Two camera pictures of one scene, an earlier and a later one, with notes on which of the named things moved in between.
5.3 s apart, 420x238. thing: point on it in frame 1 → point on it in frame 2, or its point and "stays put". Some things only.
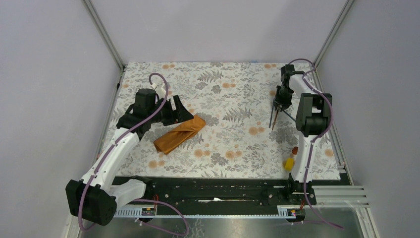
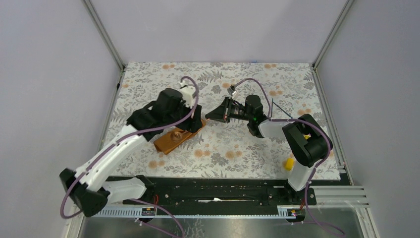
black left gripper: (183, 113) → (192, 125)
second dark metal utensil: (290, 116) stays put
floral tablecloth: (212, 120) stays put
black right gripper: (278, 101) → (223, 113)
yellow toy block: (289, 164) stays put
